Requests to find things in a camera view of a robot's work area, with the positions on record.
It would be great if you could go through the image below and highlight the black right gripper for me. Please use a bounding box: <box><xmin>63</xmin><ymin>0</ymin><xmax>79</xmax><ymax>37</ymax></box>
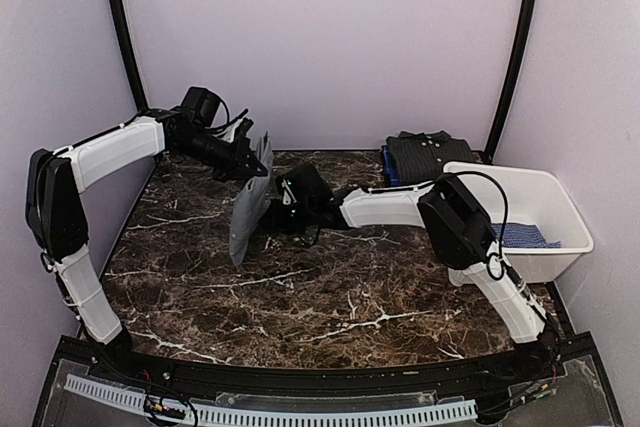
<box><xmin>259</xmin><ymin>197</ymin><xmax>316</xmax><ymax>235</ymax></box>

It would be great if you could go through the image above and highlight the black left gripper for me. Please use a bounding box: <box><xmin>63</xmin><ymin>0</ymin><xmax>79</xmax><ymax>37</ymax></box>
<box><xmin>174</xmin><ymin>128</ymin><xmax>268</xmax><ymax>182</ymax></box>

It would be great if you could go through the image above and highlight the grey long sleeve shirt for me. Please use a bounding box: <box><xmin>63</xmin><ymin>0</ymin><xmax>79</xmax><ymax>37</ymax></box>
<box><xmin>229</xmin><ymin>132</ymin><xmax>274</xmax><ymax>266</ymax></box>

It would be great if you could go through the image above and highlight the blue plaid shirt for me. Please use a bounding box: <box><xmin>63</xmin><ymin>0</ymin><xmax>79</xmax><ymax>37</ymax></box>
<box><xmin>381</xmin><ymin>145</ymin><xmax>402</xmax><ymax>187</ymax></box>

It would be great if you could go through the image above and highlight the black striped shirt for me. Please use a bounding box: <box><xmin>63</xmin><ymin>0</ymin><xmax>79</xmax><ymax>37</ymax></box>
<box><xmin>384</xmin><ymin>130</ymin><xmax>476</xmax><ymax>186</ymax></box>

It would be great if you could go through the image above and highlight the white plastic bin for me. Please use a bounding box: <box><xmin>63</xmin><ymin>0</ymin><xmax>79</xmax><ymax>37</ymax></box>
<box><xmin>444</xmin><ymin>162</ymin><xmax>594</xmax><ymax>283</ymax></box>

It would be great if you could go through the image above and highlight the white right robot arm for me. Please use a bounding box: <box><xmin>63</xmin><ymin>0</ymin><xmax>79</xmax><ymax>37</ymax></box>
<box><xmin>259</xmin><ymin>171</ymin><xmax>555</xmax><ymax>381</ymax></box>

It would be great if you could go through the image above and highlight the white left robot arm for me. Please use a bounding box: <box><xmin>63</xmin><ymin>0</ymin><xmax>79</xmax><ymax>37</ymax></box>
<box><xmin>25</xmin><ymin>107</ymin><xmax>270</xmax><ymax>383</ymax></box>

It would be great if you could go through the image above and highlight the blue checkered shirt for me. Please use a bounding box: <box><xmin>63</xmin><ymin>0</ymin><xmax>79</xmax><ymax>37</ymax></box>
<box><xmin>492</xmin><ymin>223</ymin><xmax>562</xmax><ymax>249</ymax></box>

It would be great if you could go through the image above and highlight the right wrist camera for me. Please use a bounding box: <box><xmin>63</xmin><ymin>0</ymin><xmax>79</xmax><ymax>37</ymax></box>
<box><xmin>276</xmin><ymin>164</ymin><xmax>333</xmax><ymax>208</ymax></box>

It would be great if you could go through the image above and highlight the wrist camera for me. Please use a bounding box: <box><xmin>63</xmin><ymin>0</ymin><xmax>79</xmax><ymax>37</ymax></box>
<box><xmin>276</xmin><ymin>164</ymin><xmax>333</xmax><ymax>208</ymax></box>
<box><xmin>177</xmin><ymin>86</ymin><xmax>249</xmax><ymax>134</ymax></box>

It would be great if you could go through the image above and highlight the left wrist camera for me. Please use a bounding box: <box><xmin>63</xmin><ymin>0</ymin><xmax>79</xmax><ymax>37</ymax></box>
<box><xmin>177</xmin><ymin>86</ymin><xmax>249</xmax><ymax>134</ymax></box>

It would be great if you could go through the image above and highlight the black left frame post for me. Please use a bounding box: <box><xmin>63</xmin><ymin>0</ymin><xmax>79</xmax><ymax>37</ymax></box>
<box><xmin>108</xmin><ymin>0</ymin><xmax>149</xmax><ymax>112</ymax></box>

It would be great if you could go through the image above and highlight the black frame post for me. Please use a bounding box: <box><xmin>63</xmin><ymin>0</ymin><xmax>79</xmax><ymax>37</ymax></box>
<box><xmin>481</xmin><ymin>0</ymin><xmax>536</xmax><ymax>164</ymax></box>
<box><xmin>108</xmin><ymin>0</ymin><xmax>149</xmax><ymax>112</ymax></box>

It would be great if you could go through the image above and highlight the white cable duct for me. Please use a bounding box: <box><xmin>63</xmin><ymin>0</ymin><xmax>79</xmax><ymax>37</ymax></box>
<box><xmin>64</xmin><ymin>374</ymin><xmax>477</xmax><ymax>427</ymax></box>

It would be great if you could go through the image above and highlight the black front rail base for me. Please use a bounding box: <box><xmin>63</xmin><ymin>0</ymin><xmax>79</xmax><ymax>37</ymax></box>
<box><xmin>33</xmin><ymin>333</ymin><xmax>623</xmax><ymax>426</ymax></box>

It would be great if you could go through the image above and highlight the black right frame post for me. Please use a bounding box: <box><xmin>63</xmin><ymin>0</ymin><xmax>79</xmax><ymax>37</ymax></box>
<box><xmin>481</xmin><ymin>0</ymin><xmax>536</xmax><ymax>164</ymax></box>

